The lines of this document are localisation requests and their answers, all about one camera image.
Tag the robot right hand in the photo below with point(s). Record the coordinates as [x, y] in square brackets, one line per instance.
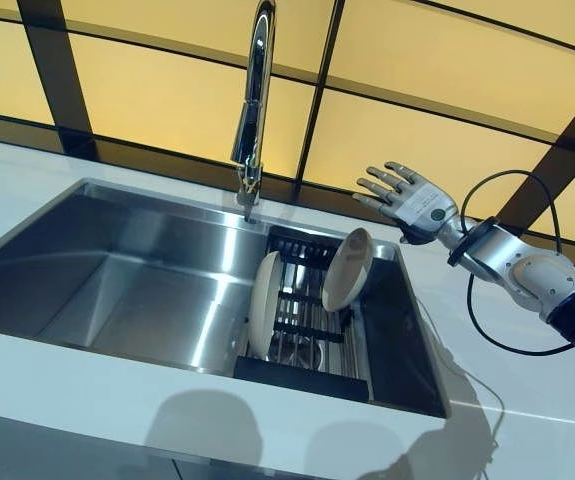
[417, 205]

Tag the beige round plate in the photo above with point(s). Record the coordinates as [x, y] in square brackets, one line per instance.
[347, 275]
[264, 310]

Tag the black sink dish rack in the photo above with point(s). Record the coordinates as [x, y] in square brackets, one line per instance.
[312, 300]

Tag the steel sink drain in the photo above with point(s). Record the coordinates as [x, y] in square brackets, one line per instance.
[309, 356]

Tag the chrome gooseneck faucet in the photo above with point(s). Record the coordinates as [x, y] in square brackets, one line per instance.
[253, 110]

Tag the stainless steel kitchen sink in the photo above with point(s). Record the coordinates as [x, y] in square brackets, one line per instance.
[142, 280]

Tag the white kitchen cabinet door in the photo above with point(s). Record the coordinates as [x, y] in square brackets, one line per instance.
[267, 470]
[42, 450]

